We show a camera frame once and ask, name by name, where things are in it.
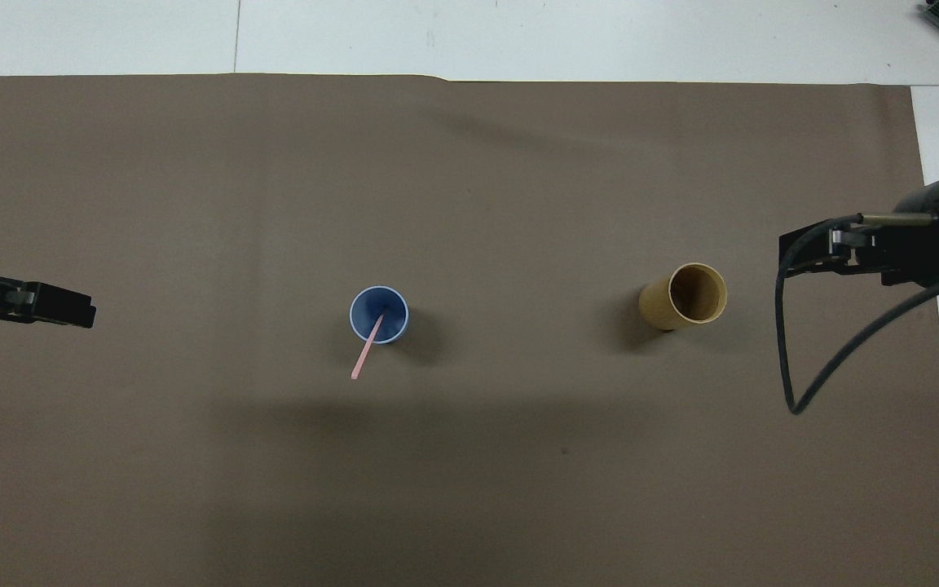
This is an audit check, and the pink chopstick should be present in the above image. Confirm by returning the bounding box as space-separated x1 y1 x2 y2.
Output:
350 312 386 381

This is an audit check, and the brown paper cup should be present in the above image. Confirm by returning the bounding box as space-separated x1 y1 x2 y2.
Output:
638 263 729 333

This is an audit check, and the blue cup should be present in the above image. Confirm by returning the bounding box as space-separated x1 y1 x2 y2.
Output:
349 285 411 345

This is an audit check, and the black cable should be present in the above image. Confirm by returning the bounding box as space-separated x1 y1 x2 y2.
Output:
774 213 939 416

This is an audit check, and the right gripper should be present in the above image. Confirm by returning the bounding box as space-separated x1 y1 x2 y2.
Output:
867 184 939 288

